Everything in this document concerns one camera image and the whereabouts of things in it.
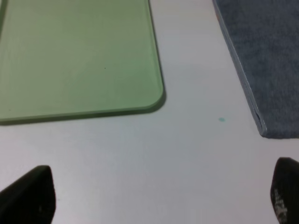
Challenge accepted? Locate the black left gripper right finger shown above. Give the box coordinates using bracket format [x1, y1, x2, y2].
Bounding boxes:
[270, 157, 299, 224]

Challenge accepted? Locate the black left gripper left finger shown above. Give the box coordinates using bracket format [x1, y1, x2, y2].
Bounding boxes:
[0, 165, 56, 224]

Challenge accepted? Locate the grey towel with orange pattern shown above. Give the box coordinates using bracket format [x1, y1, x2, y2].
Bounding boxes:
[213, 0, 299, 139]

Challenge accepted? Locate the light green plastic tray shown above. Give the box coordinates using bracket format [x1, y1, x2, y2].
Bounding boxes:
[0, 0, 164, 124]

